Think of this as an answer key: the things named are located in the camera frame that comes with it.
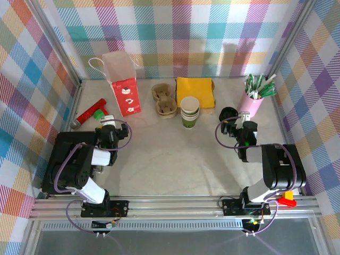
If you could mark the black plastic cup lid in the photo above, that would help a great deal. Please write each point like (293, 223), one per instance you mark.
(228, 112)

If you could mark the red white paper gift bag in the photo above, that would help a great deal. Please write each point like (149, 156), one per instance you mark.
(127, 98)

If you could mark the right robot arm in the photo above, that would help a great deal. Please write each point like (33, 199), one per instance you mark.
(281, 170)

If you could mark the green toy block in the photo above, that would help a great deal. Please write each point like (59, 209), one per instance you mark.
(98, 114)

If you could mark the pink straw holder cup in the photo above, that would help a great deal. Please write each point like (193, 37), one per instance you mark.
(249, 106)

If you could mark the small red toy block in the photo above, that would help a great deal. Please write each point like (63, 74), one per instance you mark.
(105, 110)

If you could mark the red toy microphone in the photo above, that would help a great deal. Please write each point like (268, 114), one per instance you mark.
(90, 111)

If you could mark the black carrying case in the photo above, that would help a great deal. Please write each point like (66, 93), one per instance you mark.
(74, 136)

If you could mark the yellow napkin stack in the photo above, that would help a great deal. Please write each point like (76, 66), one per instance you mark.
(208, 111)
(196, 90)

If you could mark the green striped wrapped straw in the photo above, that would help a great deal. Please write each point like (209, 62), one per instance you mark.
(258, 81)
(248, 82)
(262, 79)
(252, 79)
(269, 87)

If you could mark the white paper straw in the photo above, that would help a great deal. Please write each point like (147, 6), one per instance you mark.
(272, 77)

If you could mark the red toy brick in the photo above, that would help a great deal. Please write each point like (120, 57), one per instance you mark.
(288, 202)

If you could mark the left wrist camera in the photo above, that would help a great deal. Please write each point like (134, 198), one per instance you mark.
(108, 120)

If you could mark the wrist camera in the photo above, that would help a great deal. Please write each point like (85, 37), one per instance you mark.
(244, 117)
(108, 120)

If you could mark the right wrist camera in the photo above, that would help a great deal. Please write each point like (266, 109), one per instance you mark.
(244, 117)

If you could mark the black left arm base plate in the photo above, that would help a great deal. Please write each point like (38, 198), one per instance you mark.
(119, 208)

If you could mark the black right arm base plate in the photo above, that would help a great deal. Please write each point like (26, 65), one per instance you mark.
(231, 207)

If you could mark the aluminium mounting rail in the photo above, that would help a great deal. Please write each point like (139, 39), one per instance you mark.
(172, 207)

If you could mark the aluminium frame post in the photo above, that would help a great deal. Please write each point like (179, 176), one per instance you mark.
(289, 34)
(55, 40)

